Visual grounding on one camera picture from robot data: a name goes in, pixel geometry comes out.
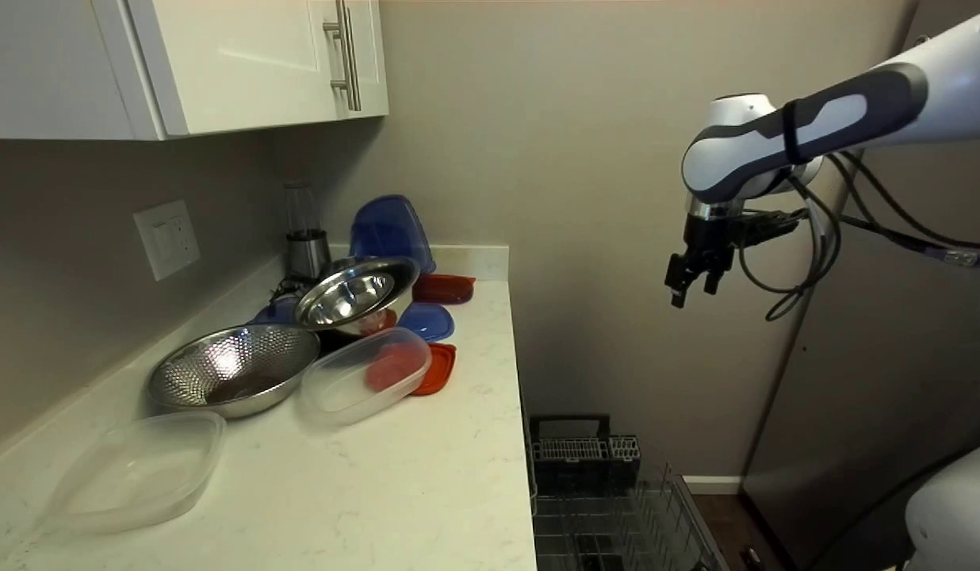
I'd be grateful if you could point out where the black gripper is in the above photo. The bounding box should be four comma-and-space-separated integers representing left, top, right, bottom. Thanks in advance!
663, 205, 809, 310

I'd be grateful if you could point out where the white baseboard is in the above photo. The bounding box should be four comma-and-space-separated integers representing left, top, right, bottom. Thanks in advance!
683, 471, 744, 499

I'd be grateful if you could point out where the black cutlery basket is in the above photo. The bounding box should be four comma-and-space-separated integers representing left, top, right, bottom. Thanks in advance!
527, 413, 646, 499

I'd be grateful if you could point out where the grey refrigerator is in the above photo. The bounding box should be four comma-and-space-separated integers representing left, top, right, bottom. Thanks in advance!
740, 0, 980, 571

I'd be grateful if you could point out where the red plastic container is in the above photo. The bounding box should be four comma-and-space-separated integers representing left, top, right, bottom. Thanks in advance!
408, 269, 479, 307

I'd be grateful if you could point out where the blue plastic lid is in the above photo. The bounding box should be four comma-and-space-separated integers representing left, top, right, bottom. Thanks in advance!
396, 299, 460, 346

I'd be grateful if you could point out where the blue plastic container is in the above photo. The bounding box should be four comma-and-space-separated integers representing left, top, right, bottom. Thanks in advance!
347, 189, 438, 279

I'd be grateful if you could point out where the small red plastic lid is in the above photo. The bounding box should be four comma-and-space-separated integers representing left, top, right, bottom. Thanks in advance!
354, 303, 400, 339

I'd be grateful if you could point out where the small steel bowl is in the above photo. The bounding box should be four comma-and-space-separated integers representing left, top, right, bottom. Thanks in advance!
294, 252, 422, 332

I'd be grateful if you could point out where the clear plastic container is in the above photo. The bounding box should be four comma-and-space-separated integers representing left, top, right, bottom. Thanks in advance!
294, 323, 436, 432
40, 410, 229, 540

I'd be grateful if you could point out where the steel blender with jar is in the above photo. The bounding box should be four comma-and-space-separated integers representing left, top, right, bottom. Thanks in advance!
284, 184, 336, 285

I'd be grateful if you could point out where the large steel bowl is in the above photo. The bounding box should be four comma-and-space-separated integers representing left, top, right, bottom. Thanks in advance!
144, 320, 324, 421

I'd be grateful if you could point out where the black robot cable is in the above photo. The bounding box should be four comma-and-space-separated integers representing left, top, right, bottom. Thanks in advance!
735, 144, 980, 325

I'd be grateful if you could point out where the grey wire dishwasher rack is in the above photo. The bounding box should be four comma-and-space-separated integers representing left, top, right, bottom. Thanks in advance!
531, 471, 729, 571

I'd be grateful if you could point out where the silver cabinet handle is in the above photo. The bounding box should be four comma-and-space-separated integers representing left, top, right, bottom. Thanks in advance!
322, 0, 365, 114

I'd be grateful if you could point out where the white wall outlet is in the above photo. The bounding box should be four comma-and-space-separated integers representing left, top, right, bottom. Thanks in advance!
131, 197, 205, 285

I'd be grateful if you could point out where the white wall cabinet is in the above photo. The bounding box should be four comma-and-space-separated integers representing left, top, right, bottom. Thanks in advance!
0, 0, 393, 144

